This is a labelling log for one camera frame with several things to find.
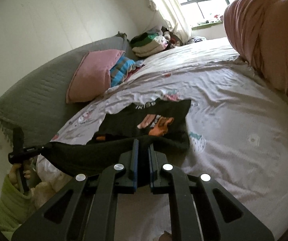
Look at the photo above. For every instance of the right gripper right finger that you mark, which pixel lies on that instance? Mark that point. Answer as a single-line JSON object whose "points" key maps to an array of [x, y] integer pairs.
{"points": [[158, 183]]}

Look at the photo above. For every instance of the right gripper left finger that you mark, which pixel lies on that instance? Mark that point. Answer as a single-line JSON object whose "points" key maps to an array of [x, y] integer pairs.
{"points": [[127, 170]]}

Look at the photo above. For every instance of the black orange small garment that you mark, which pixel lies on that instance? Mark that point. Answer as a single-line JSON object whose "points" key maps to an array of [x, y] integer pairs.
{"points": [[161, 124]]}

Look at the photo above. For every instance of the green sleeve left forearm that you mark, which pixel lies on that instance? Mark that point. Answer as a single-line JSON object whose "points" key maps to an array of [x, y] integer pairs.
{"points": [[15, 207]]}

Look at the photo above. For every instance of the stack of folded clothes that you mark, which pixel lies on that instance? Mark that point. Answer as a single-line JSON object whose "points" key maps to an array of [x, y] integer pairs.
{"points": [[153, 41]]}

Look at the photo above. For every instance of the person left hand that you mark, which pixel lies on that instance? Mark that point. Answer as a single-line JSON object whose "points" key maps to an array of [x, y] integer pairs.
{"points": [[15, 174]]}

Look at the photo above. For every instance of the grey quilted headboard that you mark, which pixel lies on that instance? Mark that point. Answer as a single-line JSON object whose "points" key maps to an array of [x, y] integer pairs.
{"points": [[37, 102]]}

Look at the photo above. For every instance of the strawberry print bed sheet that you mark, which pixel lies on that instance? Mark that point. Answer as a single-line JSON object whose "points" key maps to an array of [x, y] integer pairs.
{"points": [[237, 125]]}

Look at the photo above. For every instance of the blue striped pillow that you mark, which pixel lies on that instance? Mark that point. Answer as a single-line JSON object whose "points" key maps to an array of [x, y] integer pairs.
{"points": [[123, 69]]}

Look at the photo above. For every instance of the pink quilted pillow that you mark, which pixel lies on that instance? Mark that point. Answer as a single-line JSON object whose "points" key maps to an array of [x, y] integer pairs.
{"points": [[92, 77]]}

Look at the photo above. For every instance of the cream curtain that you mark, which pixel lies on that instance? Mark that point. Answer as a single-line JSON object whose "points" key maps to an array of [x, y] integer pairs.
{"points": [[170, 11]]}

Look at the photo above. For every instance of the pink rolled blanket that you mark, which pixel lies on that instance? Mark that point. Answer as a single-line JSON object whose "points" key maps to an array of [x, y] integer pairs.
{"points": [[258, 31]]}

